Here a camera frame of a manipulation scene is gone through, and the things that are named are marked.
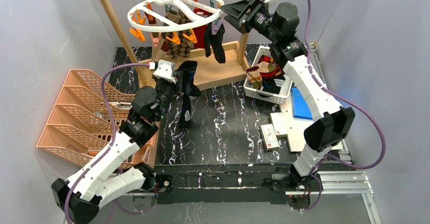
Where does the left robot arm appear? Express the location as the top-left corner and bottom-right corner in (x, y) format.
(51, 60), (177, 223)

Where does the striped sock in basket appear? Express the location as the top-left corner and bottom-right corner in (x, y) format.
(245, 66), (263, 90)

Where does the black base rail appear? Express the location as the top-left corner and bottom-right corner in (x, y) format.
(72, 162), (337, 205)

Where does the wooden hanger rack frame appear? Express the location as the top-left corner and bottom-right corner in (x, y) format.
(99, 0), (250, 90)

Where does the black sock with blue print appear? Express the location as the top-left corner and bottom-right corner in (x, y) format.
(178, 60), (201, 129)

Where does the white round clip hanger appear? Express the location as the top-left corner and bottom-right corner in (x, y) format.
(127, 0), (225, 33)

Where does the orange clothes peg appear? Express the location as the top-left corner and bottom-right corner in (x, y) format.
(129, 28), (146, 43)

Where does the white flat board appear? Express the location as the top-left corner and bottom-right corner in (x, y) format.
(280, 101), (343, 153)

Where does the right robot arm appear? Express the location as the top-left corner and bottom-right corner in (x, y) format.
(220, 0), (355, 188)

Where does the blue folder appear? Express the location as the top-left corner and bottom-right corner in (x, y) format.
(292, 87), (312, 120)

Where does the white perforated laundry basket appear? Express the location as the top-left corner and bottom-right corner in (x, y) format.
(243, 45), (294, 105)

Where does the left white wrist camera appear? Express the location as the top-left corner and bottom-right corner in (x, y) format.
(148, 60), (176, 84)

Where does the brown argyle sock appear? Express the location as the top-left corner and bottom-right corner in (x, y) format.
(176, 10), (194, 57)

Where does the peach mesh file organizer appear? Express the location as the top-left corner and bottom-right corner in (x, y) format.
(37, 69), (158, 169)

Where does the yellow-orange clothes peg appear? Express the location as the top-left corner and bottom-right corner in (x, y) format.
(164, 31), (181, 45)

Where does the red sock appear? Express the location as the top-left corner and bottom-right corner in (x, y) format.
(193, 7), (210, 49)

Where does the small white red box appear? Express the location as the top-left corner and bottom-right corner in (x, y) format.
(269, 113), (288, 138)
(260, 124), (279, 152)

